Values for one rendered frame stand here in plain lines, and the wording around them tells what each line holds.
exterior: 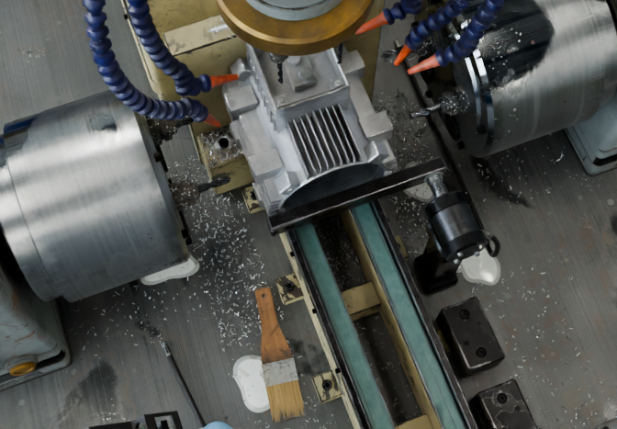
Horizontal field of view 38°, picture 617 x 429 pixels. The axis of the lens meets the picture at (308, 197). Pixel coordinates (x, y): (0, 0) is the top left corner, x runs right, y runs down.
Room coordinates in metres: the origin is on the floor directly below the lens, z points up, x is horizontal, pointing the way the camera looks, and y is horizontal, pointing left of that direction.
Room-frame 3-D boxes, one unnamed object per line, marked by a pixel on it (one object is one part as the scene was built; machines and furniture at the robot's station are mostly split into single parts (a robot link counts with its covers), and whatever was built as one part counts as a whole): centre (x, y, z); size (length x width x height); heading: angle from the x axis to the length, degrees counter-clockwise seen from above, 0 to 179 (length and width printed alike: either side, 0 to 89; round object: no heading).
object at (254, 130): (0.55, 0.00, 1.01); 0.20 x 0.19 x 0.19; 20
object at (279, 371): (0.28, 0.05, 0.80); 0.21 x 0.05 x 0.01; 12
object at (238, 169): (0.58, 0.13, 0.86); 0.07 x 0.06 x 0.12; 110
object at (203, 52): (0.70, 0.05, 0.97); 0.30 x 0.11 x 0.34; 110
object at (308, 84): (0.59, 0.01, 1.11); 0.12 x 0.11 x 0.07; 20
